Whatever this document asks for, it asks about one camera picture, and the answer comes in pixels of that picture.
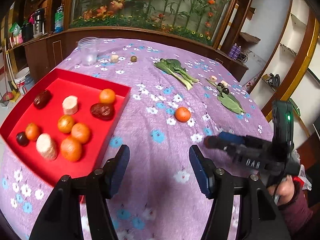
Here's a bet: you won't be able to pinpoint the large orange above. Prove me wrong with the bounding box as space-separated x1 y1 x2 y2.
60 136 82 162

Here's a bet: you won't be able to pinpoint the dark plum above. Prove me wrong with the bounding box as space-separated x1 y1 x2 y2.
16 132 29 147

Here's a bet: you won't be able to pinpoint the small tangerine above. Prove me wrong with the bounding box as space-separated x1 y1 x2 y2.
25 122 40 141
99 89 116 104
71 122 91 144

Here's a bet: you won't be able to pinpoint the dark red date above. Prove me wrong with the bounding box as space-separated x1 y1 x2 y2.
90 103 115 121

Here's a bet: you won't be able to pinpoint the dark red jujube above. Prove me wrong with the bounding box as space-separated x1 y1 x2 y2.
33 89 52 109

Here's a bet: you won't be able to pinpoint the speckled orange fruit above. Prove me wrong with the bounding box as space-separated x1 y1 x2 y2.
57 115 75 133

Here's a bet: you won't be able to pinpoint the person's right hand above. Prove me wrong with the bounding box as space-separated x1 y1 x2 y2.
267 175 295 206

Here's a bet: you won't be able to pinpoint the green leaf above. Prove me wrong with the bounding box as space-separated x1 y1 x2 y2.
206 79 246 114

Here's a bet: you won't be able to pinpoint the dark berries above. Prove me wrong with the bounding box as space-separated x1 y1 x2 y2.
217 82 229 95

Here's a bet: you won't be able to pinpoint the orange tomato on cloth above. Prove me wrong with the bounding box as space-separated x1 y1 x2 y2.
175 107 191 122

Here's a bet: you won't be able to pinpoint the small white chunk by leaf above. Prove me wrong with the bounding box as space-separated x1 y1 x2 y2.
210 75 217 82

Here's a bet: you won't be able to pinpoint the purple floral tablecloth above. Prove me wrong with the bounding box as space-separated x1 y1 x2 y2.
0 38 275 240

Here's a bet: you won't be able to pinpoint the purple bottles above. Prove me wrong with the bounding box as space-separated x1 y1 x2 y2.
228 43 241 60

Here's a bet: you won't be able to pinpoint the red tray box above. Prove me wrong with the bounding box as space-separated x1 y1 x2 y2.
1 68 130 185

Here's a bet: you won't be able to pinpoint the green bok choy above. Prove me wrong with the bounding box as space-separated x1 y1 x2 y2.
153 59 199 90

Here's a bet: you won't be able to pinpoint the small green kiwi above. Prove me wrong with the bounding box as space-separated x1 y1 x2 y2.
130 56 137 62

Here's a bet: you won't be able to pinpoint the flower mural glass panel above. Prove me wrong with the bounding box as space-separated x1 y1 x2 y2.
70 0 231 45

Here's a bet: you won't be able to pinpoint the gray thermos jug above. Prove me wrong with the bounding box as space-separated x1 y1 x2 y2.
23 74 35 94

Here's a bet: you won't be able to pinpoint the small white food chunk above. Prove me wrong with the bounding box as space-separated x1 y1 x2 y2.
110 54 119 63

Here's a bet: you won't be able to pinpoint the white plastic bucket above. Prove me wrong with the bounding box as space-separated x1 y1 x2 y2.
14 67 30 95

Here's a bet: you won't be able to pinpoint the wooden cabinet counter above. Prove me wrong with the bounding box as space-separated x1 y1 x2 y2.
9 26 248 81

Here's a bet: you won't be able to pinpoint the clear plastic jar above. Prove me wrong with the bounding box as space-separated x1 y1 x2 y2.
78 37 99 67

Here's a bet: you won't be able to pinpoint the green snack bag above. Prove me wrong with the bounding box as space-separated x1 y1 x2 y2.
9 22 21 36

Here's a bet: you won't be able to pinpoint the steel coffee press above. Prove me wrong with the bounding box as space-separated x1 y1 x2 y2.
33 8 45 38

